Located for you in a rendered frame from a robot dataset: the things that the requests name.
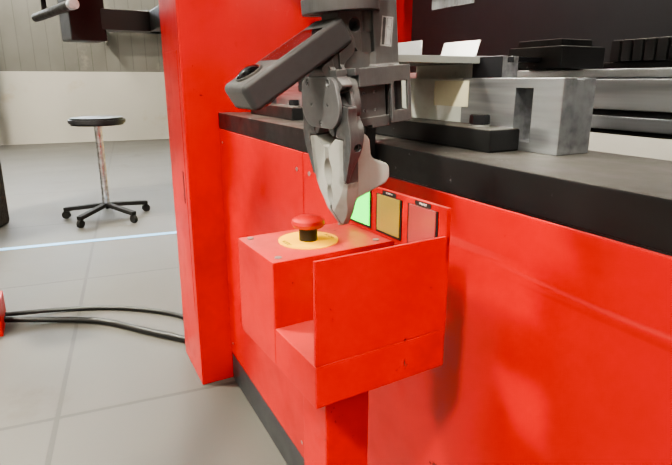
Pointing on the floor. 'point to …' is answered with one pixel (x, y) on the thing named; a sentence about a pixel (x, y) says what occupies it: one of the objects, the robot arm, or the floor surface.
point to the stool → (101, 172)
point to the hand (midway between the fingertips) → (335, 213)
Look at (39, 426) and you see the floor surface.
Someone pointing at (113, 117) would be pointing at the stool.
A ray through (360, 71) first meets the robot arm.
